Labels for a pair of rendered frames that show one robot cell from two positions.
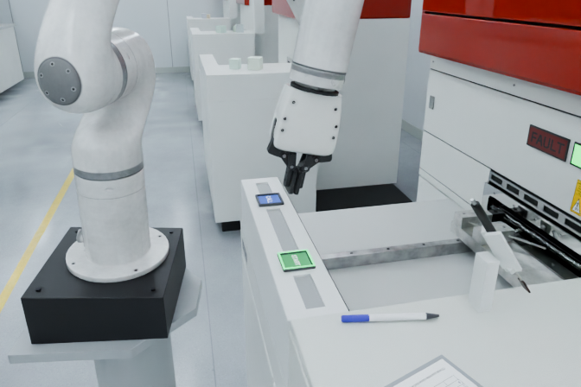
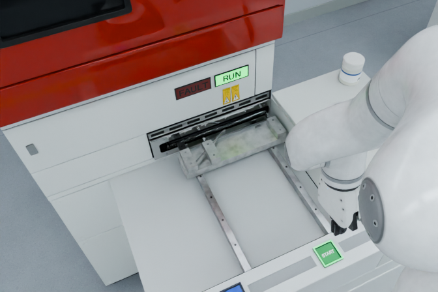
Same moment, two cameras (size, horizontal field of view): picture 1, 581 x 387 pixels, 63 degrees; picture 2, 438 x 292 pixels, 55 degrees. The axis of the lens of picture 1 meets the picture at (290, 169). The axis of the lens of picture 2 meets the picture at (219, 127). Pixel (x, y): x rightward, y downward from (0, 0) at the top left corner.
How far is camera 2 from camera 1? 124 cm
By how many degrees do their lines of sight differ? 80
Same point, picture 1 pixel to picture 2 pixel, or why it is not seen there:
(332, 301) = (360, 226)
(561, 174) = (210, 95)
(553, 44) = (199, 40)
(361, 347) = not seen: hidden behind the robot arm
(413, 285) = (251, 208)
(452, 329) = not seen: hidden behind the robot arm
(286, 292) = (363, 252)
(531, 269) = (244, 141)
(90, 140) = not seen: outside the picture
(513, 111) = (152, 92)
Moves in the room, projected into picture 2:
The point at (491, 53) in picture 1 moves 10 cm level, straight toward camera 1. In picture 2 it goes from (134, 73) to (171, 76)
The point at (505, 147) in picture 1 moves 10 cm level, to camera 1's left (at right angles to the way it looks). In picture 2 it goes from (155, 113) to (158, 137)
